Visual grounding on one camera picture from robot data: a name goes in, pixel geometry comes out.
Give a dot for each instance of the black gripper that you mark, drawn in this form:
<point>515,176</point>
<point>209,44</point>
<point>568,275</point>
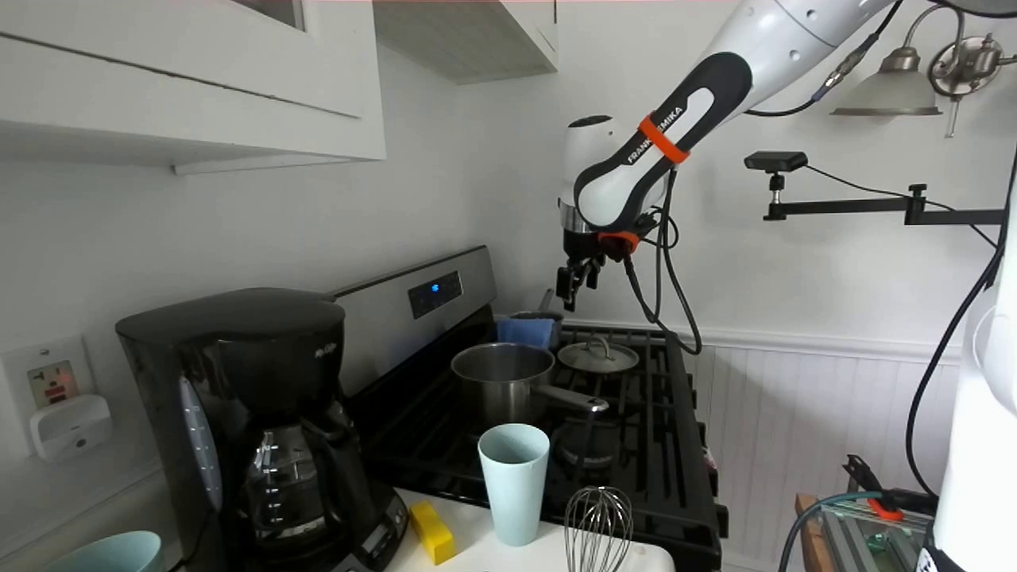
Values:
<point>587,254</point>

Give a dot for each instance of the steel pot lid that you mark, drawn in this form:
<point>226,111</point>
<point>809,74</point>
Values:
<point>599,356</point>

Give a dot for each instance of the light teal plastic cup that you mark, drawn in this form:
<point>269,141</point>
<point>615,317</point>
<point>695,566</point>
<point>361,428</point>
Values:
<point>513,458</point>

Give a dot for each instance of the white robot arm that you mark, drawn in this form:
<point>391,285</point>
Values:
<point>762,47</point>

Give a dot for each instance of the blue cloth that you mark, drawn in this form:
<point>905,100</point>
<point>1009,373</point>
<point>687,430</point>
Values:
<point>529,331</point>

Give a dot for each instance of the yellow sponge block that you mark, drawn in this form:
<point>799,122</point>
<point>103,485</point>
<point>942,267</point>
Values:
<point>435,534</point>

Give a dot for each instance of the black coffee maker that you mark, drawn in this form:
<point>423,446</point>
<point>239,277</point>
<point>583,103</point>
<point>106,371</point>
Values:
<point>262,463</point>

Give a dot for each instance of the tray with tools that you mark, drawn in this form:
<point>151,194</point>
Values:
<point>866,529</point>

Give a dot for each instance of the white upper cabinet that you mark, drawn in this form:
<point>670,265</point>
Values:
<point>191,85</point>

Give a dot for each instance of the hanging pendant lamp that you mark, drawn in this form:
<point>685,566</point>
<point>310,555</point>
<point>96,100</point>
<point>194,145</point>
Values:
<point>905,85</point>

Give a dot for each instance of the teal bowl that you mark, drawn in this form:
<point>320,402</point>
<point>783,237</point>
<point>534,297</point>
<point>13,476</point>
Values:
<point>128,550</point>

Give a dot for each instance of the steel pot with handle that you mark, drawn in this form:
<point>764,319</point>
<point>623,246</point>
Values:
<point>504,380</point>

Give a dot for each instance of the metal wire whisk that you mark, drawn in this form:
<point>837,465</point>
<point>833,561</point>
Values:
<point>599,529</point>

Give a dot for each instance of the white wall outlet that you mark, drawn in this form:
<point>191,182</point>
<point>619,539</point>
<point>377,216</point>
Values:
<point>50,402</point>

